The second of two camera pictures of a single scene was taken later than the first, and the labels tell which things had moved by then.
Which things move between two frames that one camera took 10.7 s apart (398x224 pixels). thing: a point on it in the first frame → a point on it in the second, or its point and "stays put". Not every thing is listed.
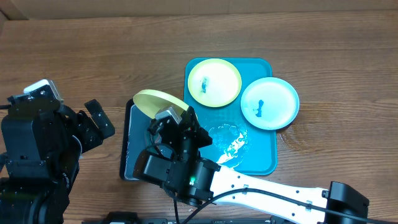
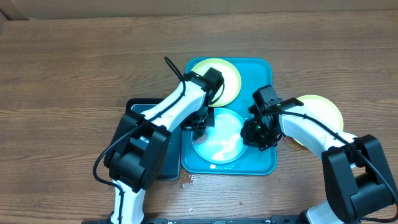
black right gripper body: [200, 140] → [262, 136]
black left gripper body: [82, 127] → [199, 120]
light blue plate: [270, 103] → [224, 144]
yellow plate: [214, 83] stays put
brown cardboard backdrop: [11, 10] stays put
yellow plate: [150, 101] → [321, 109]
